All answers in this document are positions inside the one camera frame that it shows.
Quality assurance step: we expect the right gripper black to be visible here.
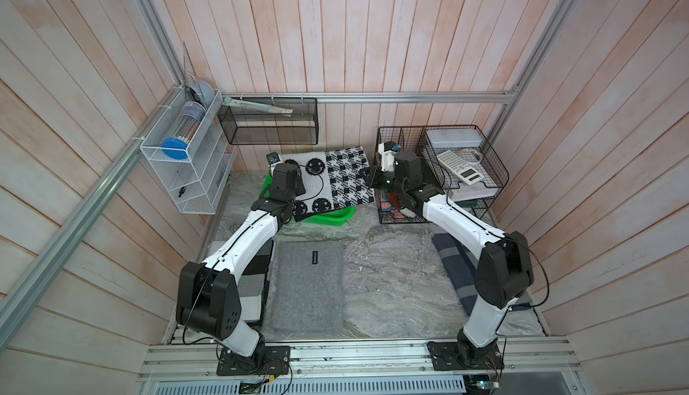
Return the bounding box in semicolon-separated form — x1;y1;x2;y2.
360;166;408;199

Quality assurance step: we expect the smiley houndstooth scarf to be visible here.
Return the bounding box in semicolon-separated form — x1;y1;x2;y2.
278;146;374;221

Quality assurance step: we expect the black white checkered scarf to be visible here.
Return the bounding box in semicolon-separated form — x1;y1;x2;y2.
238;240;275;327

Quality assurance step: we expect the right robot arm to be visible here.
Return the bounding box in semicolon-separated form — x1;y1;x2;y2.
359;151;534;356

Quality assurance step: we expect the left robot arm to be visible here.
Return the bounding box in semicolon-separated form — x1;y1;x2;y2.
176;163;303;358

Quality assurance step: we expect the green plastic basket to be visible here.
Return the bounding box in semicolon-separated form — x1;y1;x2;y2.
261;174;355;226

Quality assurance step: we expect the navy grey striped scarf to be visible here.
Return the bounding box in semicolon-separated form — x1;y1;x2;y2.
432;234;534;314

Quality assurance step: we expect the white calculator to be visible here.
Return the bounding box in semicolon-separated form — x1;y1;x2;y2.
437;150;484;186

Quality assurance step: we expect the white box in organizer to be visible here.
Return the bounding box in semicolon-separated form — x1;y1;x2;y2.
426;128;484;149

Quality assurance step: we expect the white ruler strip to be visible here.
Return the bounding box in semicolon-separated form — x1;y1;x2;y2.
222;97;294;115

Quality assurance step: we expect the blue capped clear tube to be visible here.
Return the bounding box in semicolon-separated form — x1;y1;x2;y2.
161;101;206;160

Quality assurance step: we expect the grey round disc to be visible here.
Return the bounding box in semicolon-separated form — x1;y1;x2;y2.
188;79;215;109

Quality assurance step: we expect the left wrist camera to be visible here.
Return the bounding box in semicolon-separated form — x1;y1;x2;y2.
267;152;281;165

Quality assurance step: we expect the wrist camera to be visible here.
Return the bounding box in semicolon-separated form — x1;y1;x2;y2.
267;152;281;165
378;141;400;172

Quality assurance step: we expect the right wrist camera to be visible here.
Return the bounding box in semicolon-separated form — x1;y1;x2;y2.
378;141;400;172

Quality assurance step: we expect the black wire desk organizer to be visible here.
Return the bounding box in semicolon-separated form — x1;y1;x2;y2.
376;125;510;218

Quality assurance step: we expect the black mesh wall basket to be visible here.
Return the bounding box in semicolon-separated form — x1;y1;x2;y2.
218;97;319;146

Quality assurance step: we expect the white wire wall shelf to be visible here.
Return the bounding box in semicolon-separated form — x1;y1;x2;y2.
140;88;236;215

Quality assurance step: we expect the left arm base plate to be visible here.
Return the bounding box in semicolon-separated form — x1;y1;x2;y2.
216;346;292;377

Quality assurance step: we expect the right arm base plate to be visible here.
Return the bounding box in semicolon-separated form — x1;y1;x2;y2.
426;341;504;371

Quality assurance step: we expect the aluminium front rail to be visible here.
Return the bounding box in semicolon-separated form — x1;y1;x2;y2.
137;336;582;382

